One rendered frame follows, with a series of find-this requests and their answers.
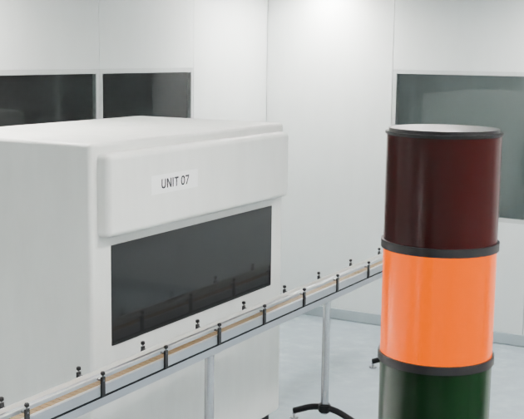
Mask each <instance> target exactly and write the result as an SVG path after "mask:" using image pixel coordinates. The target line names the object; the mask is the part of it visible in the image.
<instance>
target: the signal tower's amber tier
mask: <svg viewBox="0 0 524 419"><path fill-rule="evenodd" d="M496 271H497V254H494V255H490V256H486V257H480V258H470V259H437V258H425V257H417V256H411V255H405V254H397V253H394V252H391V251H388V250H386V249H383V281H382V308H381V335H380V350H381V352H382V353H383V354H385V355H386V356H388V357H390V358H392V359H395V360H398V361H401V362H406V363H412V364H416V365H422V366H429V367H465V366H471V365H476V364H479V363H482V362H485V361H487V360H489V359H490V358H491V357H492V342H493V324H494V307H495V288H496Z"/></svg>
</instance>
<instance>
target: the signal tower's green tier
mask: <svg viewBox="0 0 524 419"><path fill-rule="evenodd" d="M491 376H492V368H490V369H488V370H486V371H484V372H479V373H475V374H471V375H464V376H431V375H422V374H417V373H411V372H404V371H401V370H398V369H395V368H392V367H389V366H387V365H385V364H384V363H382V362H381V361H380V363H379V389H378V419H489V411H490V394H491Z"/></svg>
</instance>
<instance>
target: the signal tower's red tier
mask: <svg viewBox="0 0 524 419"><path fill-rule="evenodd" d="M501 165H502V137H498V138H493V139H480V140H443V139H423V138H411V137H401V136H392V135H389V134H387V145H386V173H385V201H384V227H383V238H384V239H386V240H387V241H389V242H391V243H394V244H401V245H405V246H410V247H416V248H425V249H480V248H486V247H490V246H493V245H495V244H497V236H498V219H499V201H500V184H501Z"/></svg>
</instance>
